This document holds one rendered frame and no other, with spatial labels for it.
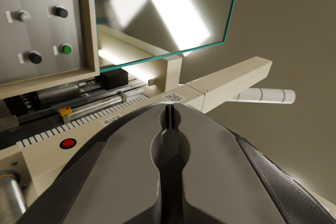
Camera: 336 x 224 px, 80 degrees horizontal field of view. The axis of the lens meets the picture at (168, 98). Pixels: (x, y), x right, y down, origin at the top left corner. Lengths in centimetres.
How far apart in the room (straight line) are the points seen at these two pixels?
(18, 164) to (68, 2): 49
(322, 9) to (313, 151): 167
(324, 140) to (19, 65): 301
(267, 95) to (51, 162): 161
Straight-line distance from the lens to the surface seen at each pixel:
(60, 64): 81
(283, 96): 194
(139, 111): 44
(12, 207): 48
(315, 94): 290
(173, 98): 87
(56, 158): 64
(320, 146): 315
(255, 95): 181
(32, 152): 68
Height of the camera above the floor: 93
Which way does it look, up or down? 40 degrees up
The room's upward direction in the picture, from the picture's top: 67 degrees clockwise
